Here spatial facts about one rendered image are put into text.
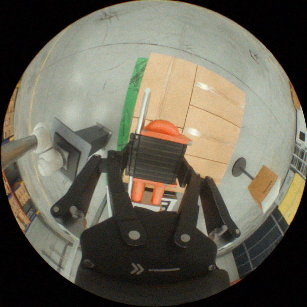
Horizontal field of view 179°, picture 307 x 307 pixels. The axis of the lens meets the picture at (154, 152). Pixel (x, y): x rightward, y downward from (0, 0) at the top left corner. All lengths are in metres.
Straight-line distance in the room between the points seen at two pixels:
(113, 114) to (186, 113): 0.95
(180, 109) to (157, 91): 0.22
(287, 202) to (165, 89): 7.39
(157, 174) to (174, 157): 0.04
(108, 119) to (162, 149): 1.38
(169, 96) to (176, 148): 0.72
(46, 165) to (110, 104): 1.09
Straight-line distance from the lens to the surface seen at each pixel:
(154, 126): 0.16
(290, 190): 7.30
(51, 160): 0.84
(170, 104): 0.85
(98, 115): 1.57
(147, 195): 0.25
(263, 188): 1.54
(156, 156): 0.16
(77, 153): 0.85
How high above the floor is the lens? 1.38
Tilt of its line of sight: 70 degrees down
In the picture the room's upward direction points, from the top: 179 degrees clockwise
